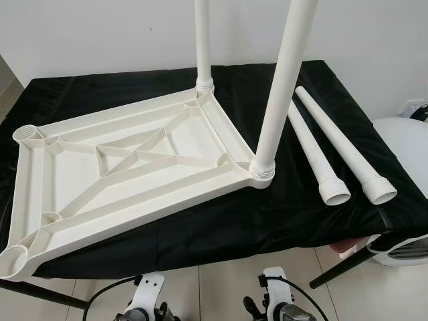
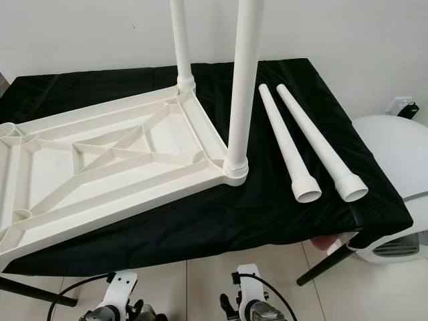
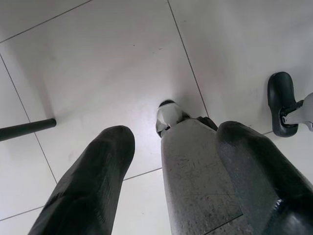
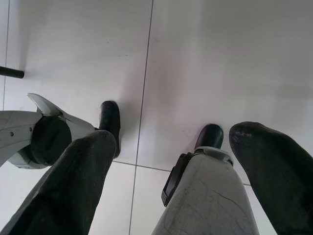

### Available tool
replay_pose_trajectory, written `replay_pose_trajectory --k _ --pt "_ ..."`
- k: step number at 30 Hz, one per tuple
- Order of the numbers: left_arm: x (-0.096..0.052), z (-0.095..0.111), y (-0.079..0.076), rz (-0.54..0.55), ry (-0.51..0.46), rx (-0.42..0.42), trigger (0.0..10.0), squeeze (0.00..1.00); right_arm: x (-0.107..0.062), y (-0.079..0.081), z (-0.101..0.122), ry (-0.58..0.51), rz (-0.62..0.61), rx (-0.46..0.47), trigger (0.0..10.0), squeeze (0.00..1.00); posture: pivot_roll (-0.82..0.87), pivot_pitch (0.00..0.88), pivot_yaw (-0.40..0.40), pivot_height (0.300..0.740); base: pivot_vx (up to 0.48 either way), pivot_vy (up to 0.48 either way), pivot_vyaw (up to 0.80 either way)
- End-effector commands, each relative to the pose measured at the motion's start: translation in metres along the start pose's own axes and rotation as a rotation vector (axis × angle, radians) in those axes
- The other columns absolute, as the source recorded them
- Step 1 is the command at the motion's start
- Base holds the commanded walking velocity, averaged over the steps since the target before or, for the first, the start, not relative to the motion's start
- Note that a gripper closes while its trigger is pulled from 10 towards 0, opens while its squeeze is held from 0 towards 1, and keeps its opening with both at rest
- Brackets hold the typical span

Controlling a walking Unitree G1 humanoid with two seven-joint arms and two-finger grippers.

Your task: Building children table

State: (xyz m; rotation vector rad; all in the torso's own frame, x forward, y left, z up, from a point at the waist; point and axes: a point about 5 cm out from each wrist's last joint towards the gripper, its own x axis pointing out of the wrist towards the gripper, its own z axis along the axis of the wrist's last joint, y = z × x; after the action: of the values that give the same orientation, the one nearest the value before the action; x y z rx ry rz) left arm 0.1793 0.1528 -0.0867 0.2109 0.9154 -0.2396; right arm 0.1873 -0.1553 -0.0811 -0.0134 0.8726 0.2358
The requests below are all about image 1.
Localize white plastic table top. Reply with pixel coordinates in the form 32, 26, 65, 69
0, 89, 275, 280

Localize white plastic table leg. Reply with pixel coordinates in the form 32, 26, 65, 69
286, 100, 352, 206
194, 0, 216, 94
294, 86, 399, 205
249, 0, 318, 178

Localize black padded bed cover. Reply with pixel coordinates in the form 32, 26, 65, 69
0, 60, 428, 280

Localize white dome appliance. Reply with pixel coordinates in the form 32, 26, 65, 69
368, 117, 428, 267

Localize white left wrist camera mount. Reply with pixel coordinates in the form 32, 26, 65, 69
130, 272, 166, 315

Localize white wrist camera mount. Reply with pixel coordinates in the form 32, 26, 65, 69
130, 272, 166, 315
263, 267, 292, 315

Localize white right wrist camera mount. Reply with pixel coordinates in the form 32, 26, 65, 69
263, 267, 292, 315

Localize wall socket black plug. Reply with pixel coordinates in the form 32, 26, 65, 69
405, 99, 428, 120

